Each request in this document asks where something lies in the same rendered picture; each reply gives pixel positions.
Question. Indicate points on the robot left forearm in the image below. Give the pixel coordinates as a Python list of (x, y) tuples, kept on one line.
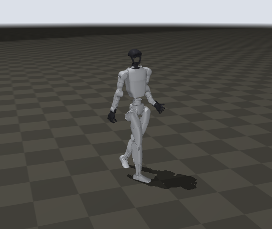
[(149, 98)]

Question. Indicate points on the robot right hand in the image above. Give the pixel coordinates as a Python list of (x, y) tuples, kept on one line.
[(111, 116)]

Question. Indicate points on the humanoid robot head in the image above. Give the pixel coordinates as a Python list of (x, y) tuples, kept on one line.
[(133, 54)]

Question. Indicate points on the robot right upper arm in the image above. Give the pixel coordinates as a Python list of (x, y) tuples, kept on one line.
[(121, 79)]

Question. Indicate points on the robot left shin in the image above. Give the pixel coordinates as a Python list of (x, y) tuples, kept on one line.
[(128, 150)]

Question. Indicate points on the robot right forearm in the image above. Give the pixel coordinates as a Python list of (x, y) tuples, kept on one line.
[(115, 101)]

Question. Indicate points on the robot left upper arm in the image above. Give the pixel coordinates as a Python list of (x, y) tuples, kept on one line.
[(149, 71)]

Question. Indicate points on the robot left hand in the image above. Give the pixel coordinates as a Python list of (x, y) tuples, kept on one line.
[(159, 107)]

